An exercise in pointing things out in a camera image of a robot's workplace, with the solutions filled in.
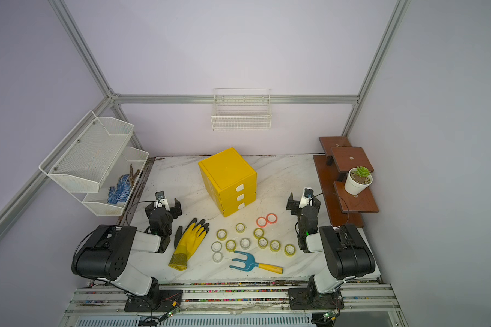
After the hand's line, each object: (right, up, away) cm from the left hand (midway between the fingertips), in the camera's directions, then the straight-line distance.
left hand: (165, 202), depth 93 cm
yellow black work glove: (+12, -16, -7) cm, 22 cm away
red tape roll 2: (+45, -9, +1) cm, 46 cm away
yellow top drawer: (+35, +6, -9) cm, 37 cm away
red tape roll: (+50, -8, +2) cm, 51 cm away
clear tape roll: (+38, -17, -6) cm, 42 cm away
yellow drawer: (+37, +3, -3) cm, 37 cm away
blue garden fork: (+40, -23, -12) cm, 48 cm away
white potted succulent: (+83, +11, -13) cm, 85 cm away
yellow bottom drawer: (+30, -2, +2) cm, 30 cm away
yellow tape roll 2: (+27, -14, -3) cm, 31 cm away
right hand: (+64, +3, -1) cm, 64 cm away
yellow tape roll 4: (+31, -18, -6) cm, 37 cm away
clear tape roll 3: (+26, -22, -9) cm, 35 cm away
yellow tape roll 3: (+44, -13, -3) cm, 46 cm away
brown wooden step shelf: (+87, +16, +21) cm, 91 cm away
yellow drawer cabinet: (+32, +11, -10) cm, 35 cm away
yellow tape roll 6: (+57, -19, -7) cm, 61 cm away
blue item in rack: (-17, +5, -6) cm, 18 cm away
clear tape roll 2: (+25, -18, -7) cm, 32 cm away
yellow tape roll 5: (+51, -18, -6) cm, 54 cm away
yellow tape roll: (+35, -12, -1) cm, 37 cm away
